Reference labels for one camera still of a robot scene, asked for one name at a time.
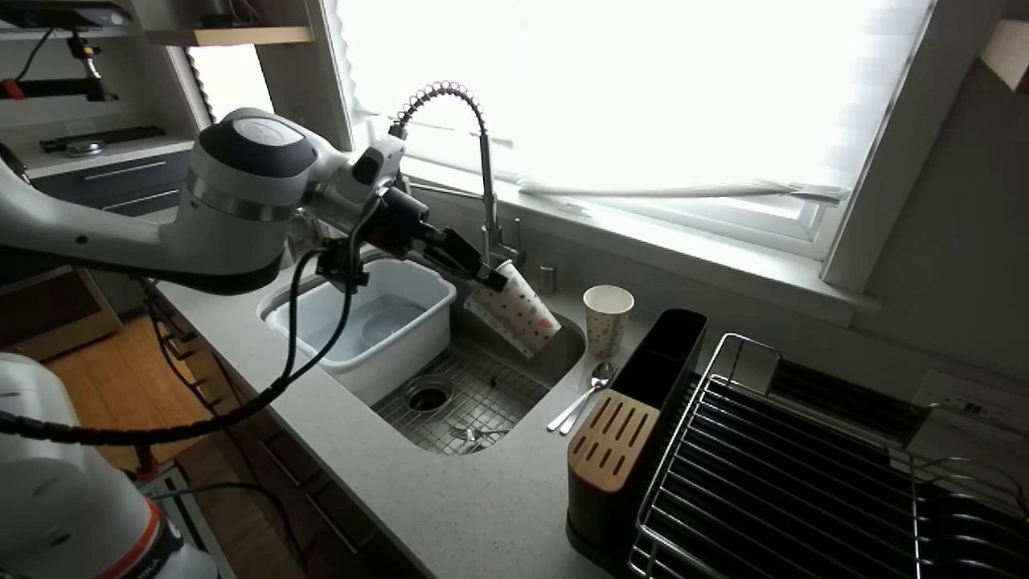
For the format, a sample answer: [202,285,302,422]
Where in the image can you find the white plastic dish tub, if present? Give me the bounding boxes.
[259,255,461,408]

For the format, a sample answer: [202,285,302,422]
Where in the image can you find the black utensil holder wooden top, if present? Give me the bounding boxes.
[563,306,710,572]

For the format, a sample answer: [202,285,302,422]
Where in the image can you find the dotted paper cup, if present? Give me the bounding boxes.
[461,255,567,359]
[577,281,636,363]

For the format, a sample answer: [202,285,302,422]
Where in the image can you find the wooden shelf board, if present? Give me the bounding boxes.
[190,24,316,47]

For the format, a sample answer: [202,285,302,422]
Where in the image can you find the metal spoon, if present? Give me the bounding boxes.
[543,359,619,439]

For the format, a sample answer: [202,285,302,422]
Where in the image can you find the dark base cabinet drawers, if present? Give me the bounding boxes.
[139,285,432,579]

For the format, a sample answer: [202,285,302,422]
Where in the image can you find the black wire dish rack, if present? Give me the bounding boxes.
[622,329,1029,579]

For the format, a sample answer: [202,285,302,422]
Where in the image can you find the metal sink bottom grid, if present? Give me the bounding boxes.
[372,335,557,460]

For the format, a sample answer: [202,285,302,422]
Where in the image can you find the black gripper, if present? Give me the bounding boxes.
[366,185,515,296]

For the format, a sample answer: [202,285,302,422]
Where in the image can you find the chrome spring kitchen faucet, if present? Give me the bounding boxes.
[381,78,528,277]

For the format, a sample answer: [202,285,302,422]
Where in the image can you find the round sink drain strainer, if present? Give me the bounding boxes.
[407,383,452,415]

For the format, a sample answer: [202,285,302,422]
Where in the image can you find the dark wooden shelf unit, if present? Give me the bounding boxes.
[0,266,125,363]

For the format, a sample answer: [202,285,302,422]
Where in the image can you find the steel undermount sink basin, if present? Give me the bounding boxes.
[253,240,591,464]

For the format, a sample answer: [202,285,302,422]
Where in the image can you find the gray drawer unit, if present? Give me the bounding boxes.
[26,146,200,220]

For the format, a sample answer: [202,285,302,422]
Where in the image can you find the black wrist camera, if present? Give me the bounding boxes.
[310,234,372,296]

